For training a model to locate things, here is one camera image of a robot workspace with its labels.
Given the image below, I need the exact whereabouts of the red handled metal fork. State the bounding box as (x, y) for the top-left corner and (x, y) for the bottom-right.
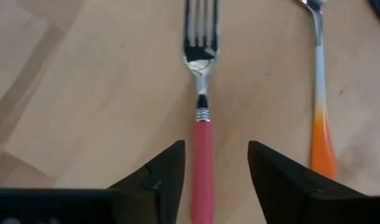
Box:
(182, 0), (221, 224)

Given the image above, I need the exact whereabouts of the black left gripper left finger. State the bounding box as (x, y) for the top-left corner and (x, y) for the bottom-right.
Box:
(0, 139), (186, 224)

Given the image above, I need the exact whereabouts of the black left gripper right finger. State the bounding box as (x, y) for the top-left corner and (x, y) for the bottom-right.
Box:
(247, 140), (380, 224)

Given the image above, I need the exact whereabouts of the orange handled metal spoon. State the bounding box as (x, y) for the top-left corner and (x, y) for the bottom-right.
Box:
(298, 0), (339, 180)

